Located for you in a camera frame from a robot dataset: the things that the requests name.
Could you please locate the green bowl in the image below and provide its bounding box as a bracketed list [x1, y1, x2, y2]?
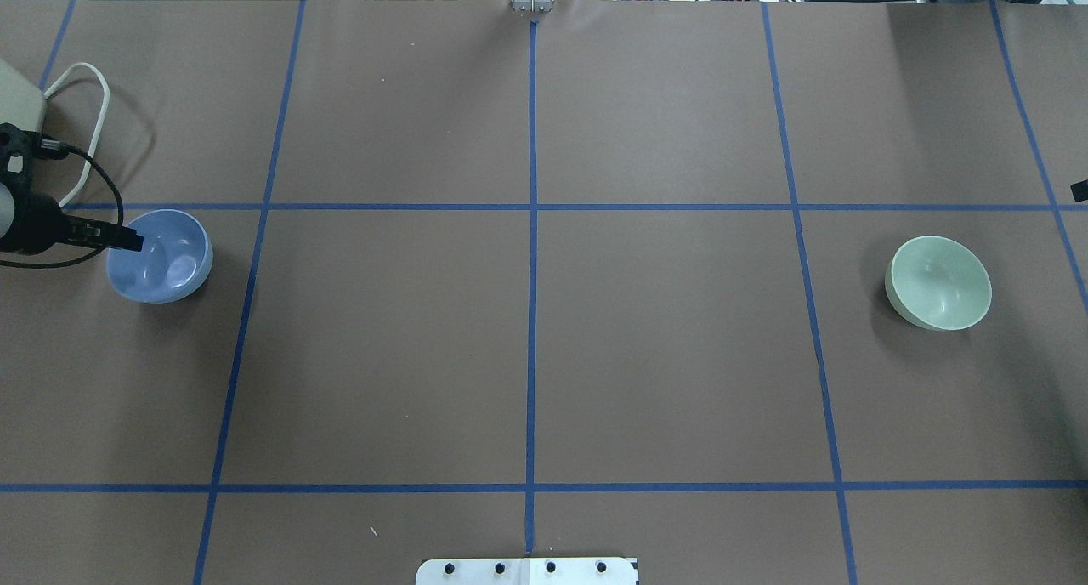
[883, 234, 994, 331]

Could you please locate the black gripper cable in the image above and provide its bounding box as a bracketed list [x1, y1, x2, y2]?
[0, 139, 127, 270]

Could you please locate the cream toaster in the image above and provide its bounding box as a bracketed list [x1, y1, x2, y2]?
[0, 60, 47, 132]

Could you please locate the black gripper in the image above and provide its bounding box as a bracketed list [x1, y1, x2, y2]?
[1, 122, 145, 257]

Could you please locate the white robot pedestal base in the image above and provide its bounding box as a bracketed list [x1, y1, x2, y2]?
[415, 555, 640, 584]

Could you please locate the blue bowl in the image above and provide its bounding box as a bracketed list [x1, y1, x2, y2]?
[106, 209, 214, 304]

